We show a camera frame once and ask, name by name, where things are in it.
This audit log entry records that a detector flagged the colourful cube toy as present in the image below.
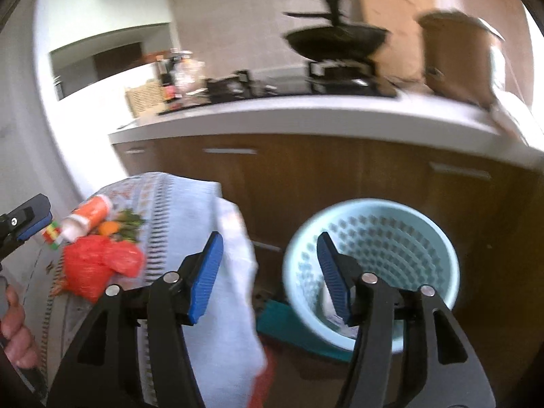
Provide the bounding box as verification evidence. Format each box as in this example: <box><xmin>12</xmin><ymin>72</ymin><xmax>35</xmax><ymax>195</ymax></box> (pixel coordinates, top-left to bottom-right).
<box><xmin>42</xmin><ymin>222</ymin><xmax>63</xmax><ymax>250</ymax></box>

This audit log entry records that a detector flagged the black glass gas stove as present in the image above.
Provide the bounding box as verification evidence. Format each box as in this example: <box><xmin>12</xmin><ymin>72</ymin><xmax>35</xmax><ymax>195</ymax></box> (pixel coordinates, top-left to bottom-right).
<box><xmin>159</xmin><ymin>72</ymin><xmax>398</xmax><ymax>116</ymax></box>

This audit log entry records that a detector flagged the brown lidded container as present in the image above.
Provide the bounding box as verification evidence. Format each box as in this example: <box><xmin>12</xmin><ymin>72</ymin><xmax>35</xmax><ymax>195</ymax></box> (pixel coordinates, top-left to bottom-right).
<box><xmin>418</xmin><ymin>11</ymin><xmax>505</xmax><ymax>108</ymax></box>

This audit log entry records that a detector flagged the dark sauce bottle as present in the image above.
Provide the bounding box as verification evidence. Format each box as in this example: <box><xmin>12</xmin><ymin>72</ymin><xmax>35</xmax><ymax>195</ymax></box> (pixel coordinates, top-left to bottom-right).
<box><xmin>155</xmin><ymin>55</ymin><xmax>182</xmax><ymax>103</ymax></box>

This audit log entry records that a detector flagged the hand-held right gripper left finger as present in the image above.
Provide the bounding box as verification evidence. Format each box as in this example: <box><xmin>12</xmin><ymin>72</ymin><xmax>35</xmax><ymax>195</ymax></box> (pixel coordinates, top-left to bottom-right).
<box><xmin>47</xmin><ymin>232</ymin><xmax>224</xmax><ymax>408</ymax></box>

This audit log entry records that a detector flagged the black wok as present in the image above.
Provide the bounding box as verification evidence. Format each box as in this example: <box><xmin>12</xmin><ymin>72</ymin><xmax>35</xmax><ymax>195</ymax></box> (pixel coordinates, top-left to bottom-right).
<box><xmin>283</xmin><ymin>0</ymin><xmax>392</xmax><ymax>64</ymax></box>

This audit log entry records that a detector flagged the orange and white bottle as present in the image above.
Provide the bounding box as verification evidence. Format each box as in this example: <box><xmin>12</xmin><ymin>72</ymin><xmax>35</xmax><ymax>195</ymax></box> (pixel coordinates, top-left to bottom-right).
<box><xmin>59</xmin><ymin>194</ymin><xmax>114</xmax><ymax>243</ymax></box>

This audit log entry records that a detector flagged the red plastic bag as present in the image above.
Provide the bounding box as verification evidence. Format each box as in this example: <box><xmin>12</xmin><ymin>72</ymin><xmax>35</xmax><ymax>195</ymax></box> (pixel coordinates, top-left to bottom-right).
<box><xmin>62</xmin><ymin>236</ymin><xmax>146</xmax><ymax>303</ymax></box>

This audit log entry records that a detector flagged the white paper scrap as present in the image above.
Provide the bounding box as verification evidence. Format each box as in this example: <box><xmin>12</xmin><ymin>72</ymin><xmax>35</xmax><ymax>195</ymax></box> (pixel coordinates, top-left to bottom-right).
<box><xmin>320</xmin><ymin>283</ymin><xmax>361</xmax><ymax>341</ymax></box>

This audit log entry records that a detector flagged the orange tangerine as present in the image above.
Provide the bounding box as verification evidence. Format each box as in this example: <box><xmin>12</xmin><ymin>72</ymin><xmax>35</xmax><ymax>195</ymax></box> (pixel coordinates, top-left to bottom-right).
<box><xmin>97</xmin><ymin>220</ymin><xmax>122</xmax><ymax>239</ymax></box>

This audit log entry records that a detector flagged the light blue perforated wastebasket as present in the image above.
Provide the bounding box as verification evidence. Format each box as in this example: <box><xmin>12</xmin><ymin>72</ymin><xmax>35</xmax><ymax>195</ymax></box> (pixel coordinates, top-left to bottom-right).
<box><xmin>283</xmin><ymin>198</ymin><xmax>460</xmax><ymax>354</ymax></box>

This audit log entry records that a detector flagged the brown wooden kitchen cabinet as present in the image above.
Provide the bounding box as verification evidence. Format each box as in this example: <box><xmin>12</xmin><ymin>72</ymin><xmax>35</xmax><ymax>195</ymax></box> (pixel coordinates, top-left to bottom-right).
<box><xmin>112</xmin><ymin>134</ymin><xmax>544</xmax><ymax>392</ymax></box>

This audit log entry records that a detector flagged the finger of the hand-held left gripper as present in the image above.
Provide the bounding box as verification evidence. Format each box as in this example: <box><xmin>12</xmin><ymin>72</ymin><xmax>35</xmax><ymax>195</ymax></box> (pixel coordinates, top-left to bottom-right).
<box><xmin>0</xmin><ymin>193</ymin><xmax>54</xmax><ymax>260</ymax></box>

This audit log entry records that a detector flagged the wooden cutting board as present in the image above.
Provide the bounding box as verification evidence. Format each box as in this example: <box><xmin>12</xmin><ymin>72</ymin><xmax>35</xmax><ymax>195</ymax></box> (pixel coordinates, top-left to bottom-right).
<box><xmin>352</xmin><ymin>0</ymin><xmax>437</xmax><ymax>84</ymax></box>

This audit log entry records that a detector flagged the teal dustpan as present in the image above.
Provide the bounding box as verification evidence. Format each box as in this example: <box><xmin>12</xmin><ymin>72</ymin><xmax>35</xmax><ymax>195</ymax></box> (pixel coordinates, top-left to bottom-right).
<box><xmin>255</xmin><ymin>300</ymin><xmax>354</xmax><ymax>364</ymax></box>

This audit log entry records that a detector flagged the clear glass jar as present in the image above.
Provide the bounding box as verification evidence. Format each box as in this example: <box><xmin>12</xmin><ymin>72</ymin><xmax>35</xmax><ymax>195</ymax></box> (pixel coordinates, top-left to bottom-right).
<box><xmin>176</xmin><ymin>51</ymin><xmax>207</xmax><ymax>95</ymax></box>

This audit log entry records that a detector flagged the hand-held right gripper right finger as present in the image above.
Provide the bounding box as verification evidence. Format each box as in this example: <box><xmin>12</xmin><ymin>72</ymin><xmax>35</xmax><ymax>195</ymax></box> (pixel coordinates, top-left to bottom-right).
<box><xmin>317</xmin><ymin>232</ymin><xmax>496</xmax><ymax>408</ymax></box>

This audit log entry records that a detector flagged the red floor object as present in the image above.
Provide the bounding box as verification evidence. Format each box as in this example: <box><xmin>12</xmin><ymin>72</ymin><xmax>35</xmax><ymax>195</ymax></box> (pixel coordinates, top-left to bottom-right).
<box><xmin>249</xmin><ymin>347</ymin><xmax>279</xmax><ymax>408</ymax></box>

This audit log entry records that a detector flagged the wicker basket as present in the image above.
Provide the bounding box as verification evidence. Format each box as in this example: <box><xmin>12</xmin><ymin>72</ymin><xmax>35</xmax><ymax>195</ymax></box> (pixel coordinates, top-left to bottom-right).
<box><xmin>125</xmin><ymin>81</ymin><xmax>171</xmax><ymax>118</ymax></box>

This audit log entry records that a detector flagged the person's left hand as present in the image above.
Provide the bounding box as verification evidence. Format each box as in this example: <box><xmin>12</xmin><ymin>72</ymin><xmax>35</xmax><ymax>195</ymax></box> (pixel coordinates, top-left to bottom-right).
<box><xmin>0</xmin><ymin>287</ymin><xmax>40</xmax><ymax>369</ymax></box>

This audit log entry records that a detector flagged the patterned grey tablecloth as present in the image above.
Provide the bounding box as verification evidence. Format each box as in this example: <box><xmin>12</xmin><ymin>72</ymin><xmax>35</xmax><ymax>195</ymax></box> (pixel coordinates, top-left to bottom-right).
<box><xmin>17</xmin><ymin>172</ymin><xmax>269</xmax><ymax>408</ymax></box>

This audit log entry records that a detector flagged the black burner grate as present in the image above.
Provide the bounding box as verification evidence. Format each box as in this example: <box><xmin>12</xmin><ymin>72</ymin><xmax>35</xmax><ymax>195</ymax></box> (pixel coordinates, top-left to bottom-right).
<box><xmin>206</xmin><ymin>70</ymin><xmax>278</xmax><ymax>99</ymax></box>
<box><xmin>308</xmin><ymin>58</ymin><xmax>378</xmax><ymax>85</ymax></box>

